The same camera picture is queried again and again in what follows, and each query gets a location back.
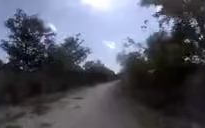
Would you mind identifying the pale dirt path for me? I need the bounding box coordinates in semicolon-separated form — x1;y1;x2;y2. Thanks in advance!
0;79;149;128

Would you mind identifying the row of trees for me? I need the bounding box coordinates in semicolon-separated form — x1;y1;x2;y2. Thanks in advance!
115;0;205;128
0;8;120;106

